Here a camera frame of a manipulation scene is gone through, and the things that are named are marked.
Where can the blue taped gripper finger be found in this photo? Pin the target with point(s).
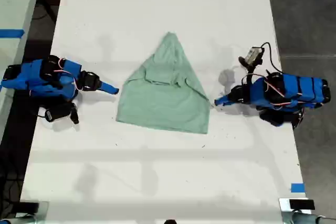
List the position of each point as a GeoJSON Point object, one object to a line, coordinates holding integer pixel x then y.
{"type": "Point", "coordinates": [224, 103]}
{"type": "Point", "coordinates": [107, 91]}
{"type": "Point", "coordinates": [224, 98]}
{"type": "Point", "coordinates": [109, 86]}

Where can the pale green t-shirt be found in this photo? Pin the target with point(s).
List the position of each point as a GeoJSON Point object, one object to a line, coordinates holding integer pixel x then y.
{"type": "Point", "coordinates": [162, 98]}

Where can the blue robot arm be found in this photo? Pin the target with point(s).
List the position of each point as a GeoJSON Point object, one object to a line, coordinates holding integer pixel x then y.
{"type": "Point", "coordinates": [296, 90]}
{"type": "Point", "coordinates": [31, 77]}

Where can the long blue tape strip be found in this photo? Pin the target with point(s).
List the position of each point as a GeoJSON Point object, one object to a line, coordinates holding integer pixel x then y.
{"type": "Point", "coordinates": [11, 33]}

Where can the white side table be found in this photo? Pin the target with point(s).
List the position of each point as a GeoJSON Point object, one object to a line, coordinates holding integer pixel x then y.
{"type": "Point", "coordinates": [15, 11]}

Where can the short blue tape piece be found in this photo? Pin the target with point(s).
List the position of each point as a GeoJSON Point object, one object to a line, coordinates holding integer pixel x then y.
{"type": "Point", "coordinates": [297, 187]}

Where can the small black box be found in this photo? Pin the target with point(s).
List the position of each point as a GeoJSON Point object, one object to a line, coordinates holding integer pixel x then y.
{"type": "Point", "coordinates": [302, 204]}
{"type": "Point", "coordinates": [29, 207]}

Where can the dark round object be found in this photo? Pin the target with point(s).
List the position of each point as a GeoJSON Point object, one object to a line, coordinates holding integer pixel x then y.
{"type": "Point", "coordinates": [170, 222]}

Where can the metal clamp with pole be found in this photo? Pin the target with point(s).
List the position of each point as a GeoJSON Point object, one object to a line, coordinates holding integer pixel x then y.
{"type": "Point", "coordinates": [31, 217]}
{"type": "Point", "coordinates": [296, 216]}

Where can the grey gripper camera box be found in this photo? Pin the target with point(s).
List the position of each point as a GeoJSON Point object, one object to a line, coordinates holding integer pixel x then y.
{"type": "Point", "coordinates": [254, 55]}

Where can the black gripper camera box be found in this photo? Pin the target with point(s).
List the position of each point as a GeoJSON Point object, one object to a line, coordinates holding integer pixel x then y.
{"type": "Point", "coordinates": [56, 112]}

